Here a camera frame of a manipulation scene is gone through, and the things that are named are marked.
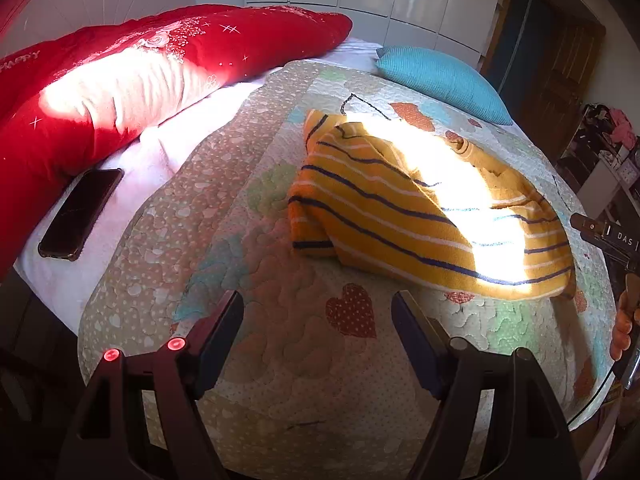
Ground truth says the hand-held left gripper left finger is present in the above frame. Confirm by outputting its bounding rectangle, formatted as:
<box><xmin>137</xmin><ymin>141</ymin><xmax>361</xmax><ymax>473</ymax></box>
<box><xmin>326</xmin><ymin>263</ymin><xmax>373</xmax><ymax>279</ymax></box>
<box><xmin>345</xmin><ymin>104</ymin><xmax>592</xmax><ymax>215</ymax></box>
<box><xmin>57</xmin><ymin>289</ymin><xmax>245</xmax><ymax>480</ymax></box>

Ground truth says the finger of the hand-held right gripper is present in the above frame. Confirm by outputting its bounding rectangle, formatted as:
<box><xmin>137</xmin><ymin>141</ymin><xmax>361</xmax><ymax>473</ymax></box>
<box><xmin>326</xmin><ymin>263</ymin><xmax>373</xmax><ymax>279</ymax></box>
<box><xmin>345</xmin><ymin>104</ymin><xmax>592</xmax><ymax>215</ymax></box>
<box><xmin>570</xmin><ymin>212</ymin><xmax>608</xmax><ymax>242</ymax></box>

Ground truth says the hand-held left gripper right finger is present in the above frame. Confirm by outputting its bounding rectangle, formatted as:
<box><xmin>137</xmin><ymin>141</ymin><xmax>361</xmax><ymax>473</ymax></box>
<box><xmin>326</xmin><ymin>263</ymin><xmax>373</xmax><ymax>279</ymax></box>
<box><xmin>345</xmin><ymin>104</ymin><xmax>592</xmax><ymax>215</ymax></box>
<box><xmin>391</xmin><ymin>289</ymin><xmax>583</xmax><ymax>480</ymax></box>

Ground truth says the yellow striped knit sweater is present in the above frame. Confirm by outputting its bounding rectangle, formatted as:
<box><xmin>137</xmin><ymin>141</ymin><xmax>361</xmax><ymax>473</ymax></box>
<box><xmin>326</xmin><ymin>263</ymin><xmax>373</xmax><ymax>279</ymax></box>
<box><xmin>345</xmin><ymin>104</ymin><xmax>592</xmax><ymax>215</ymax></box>
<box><xmin>287</xmin><ymin>109</ymin><xmax>577</xmax><ymax>301</ymax></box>

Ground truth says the person's right hand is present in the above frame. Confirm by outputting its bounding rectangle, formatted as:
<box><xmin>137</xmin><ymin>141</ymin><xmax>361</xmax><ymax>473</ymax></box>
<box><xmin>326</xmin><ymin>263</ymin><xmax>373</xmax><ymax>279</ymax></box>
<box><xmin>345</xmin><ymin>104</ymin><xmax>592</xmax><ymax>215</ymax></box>
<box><xmin>610</xmin><ymin>274</ymin><xmax>638</xmax><ymax>362</ymax></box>

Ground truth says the cluttered shelf rack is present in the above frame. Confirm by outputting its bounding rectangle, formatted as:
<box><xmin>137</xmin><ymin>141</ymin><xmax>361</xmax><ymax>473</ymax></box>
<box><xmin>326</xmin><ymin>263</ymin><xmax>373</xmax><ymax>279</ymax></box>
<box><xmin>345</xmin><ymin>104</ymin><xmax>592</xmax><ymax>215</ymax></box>
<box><xmin>555</xmin><ymin>102</ymin><xmax>640</xmax><ymax>221</ymax></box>

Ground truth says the patchwork heart quilt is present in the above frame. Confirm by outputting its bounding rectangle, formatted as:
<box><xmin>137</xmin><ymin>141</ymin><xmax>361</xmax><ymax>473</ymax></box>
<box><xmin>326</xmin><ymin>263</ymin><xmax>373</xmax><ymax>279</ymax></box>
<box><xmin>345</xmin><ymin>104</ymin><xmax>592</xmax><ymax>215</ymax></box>
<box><xmin>77</xmin><ymin>59</ymin><xmax>617</xmax><ymax>480</ymax></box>

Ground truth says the pink cloth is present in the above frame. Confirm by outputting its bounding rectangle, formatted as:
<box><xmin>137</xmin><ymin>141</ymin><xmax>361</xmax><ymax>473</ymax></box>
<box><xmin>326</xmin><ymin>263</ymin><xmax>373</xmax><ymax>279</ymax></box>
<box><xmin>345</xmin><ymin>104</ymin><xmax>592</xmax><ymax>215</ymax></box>
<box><xmin>607</xmin><ymin>109</ymin><xmax>638</xmax><ymax>148</ymax></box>

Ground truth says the brown wooden door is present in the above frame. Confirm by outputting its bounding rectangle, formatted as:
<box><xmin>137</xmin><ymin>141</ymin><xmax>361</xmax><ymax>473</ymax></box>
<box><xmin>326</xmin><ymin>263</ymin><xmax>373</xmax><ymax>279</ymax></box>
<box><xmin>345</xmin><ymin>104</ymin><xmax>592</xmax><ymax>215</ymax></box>
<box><xmin>520</xmin><ymin>10</ymin><xmax>606</xmax><ymax>161</ymax></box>

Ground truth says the black smartphone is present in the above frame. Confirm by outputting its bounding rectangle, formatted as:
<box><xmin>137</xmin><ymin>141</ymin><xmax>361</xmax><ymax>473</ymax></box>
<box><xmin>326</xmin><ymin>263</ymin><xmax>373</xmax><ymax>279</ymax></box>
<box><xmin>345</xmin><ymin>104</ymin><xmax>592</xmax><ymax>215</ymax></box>
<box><xmin>37</xmin><ymin>167</ymin><xmax>125</xmax><ymax>262</ymax></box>

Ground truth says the white bed sheet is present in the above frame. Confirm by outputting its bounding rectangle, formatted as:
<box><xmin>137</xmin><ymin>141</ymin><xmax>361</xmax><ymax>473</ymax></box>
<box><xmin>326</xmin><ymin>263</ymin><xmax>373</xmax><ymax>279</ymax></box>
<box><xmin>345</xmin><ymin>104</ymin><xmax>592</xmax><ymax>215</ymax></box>
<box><xmin>12</xmin><ymin>35</ymin><xmax>381</xmax><ymax>336</ymax></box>

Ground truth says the dark teal door panel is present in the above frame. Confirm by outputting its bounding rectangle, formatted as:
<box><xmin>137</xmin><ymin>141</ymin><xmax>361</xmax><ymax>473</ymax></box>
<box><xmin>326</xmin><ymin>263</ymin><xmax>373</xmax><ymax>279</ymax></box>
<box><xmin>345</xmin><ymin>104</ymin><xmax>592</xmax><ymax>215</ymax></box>
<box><xmin>492</xmin><ymin>0</ymin><xmax>551</xmax><ymax>91</ymax></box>

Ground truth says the blue knit pillow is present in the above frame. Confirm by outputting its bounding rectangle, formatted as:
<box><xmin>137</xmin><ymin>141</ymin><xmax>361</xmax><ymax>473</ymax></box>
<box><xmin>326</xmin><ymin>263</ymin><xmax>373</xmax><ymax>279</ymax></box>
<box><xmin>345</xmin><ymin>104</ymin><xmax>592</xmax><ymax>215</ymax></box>
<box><xmin>375</xmin><ymin>46</ymin><xmax>514</xmax><ymax>127</ymax></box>

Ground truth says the red patterned duvet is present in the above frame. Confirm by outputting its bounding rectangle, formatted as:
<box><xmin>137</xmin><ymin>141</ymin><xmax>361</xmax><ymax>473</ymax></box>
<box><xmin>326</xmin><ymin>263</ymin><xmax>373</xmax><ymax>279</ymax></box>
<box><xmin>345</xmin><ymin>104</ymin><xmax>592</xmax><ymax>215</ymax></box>
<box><xmin>0</xmin><ymin>4</ymin><xmax>353</xmax><ymax>281</ymax></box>

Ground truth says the black cable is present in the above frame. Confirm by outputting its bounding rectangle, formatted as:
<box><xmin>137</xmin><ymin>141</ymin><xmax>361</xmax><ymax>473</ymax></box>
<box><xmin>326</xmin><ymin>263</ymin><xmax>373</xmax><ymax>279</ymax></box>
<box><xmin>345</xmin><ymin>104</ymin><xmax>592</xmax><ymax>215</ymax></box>
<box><xmin>562</xmin><ymin>355</ymin><xmax>621</xmax><ymax>426</ymax></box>

